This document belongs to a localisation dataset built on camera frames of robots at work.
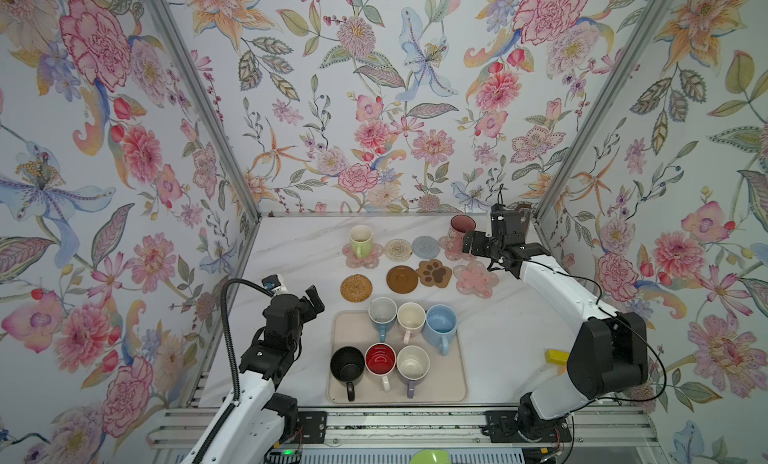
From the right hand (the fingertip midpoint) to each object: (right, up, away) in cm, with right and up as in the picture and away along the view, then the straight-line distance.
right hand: (478, 238), depth 90 cm
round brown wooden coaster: (-22, -14, +11) cm, 28 cm away
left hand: (-49, -15, -9) cm, 52 cm away
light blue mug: (-11, -27, +1) cm, 29 cm away
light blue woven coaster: (-13, -3, +21) cm, 25 cm away
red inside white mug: (-29, -34, -7) cm, 45 cm away
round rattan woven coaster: (-38, -17, +11) cm, 42 cm away
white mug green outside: (-36, 0, +11) cm, 38 cm away
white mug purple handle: (-20, -35, -6) cm, 41 cm away
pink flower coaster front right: (+2, -14, +11) cm, 18 cm away
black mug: (-38, -35, -8) cm, 52 cm away
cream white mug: (-20, -23, -1) cm, 31 cm away
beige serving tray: (-12, -39, -9) cm, 42 cm away
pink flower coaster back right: (-6, -2, +22) cm, 23 cm away
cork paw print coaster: (-11, -12, +14) cm, 21 cm away
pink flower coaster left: (-33, -8, +17) cm, 38 cm away
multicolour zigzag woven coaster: (-23, -4, +21) cm, 31 cm away
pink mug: (-2, +5, +14) cm, 15 cm away
